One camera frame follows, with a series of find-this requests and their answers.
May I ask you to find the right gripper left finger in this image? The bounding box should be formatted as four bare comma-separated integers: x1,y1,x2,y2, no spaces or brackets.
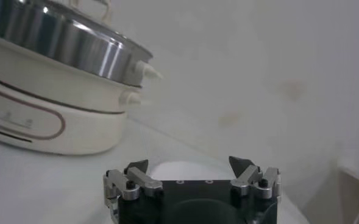
102,159,164,201

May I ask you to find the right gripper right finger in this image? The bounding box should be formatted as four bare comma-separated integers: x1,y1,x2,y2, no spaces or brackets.
229,156,282,200

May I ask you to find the white side desk with label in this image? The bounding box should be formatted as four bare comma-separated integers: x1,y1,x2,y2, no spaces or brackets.
337,164,359,224

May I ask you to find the cream electric cooker pot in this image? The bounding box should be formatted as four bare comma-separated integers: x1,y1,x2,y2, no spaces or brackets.
0,32,143,156

